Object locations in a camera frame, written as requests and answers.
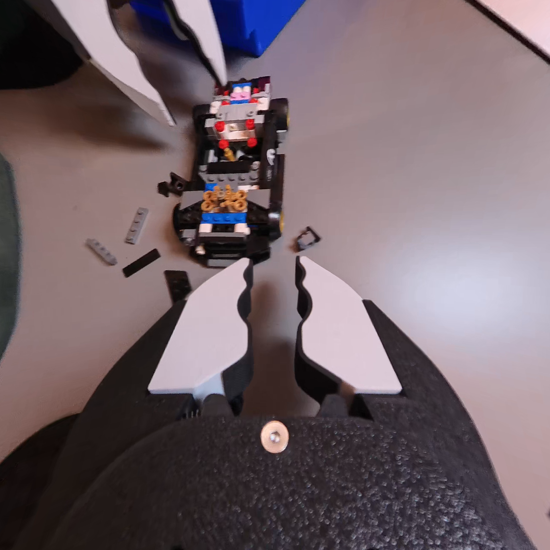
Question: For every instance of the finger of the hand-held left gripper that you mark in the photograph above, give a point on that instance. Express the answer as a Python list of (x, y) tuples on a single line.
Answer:
[(111, 51), (202, 30)]

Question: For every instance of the blue plastic bin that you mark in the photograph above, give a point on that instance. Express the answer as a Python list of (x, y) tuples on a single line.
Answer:
[(258, 21)]

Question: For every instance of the black lego car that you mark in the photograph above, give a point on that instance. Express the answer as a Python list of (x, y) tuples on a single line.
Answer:
[(236, 172)]

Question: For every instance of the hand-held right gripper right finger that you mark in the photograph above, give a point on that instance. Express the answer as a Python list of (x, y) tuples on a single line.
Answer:
[(343, 339)]

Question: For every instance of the person's left forearm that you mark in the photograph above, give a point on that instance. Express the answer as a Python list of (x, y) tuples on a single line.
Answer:
[(34, 43)]

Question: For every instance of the grey lego plate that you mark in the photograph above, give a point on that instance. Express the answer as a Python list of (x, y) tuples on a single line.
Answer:
[(102, 251), (136, 225)]

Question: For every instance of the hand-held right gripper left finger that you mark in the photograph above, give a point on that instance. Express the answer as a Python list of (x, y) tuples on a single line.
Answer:
[(197, 339)]

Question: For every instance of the white monitor stand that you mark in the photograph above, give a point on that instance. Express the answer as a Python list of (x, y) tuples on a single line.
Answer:
[(520, 21)]

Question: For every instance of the black lego bar tile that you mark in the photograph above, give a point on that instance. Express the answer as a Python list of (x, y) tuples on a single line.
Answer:
[(141, 263)]

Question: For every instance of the person's green sweater torso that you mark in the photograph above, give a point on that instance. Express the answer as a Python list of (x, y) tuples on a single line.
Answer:
[(8, 258)]

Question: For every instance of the black lego wedge plate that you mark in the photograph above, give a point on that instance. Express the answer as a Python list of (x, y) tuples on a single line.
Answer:
[(177, 285)]

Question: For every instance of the black wrist rest pad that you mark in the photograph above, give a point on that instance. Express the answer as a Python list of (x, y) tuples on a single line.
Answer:
[(30, 447)]

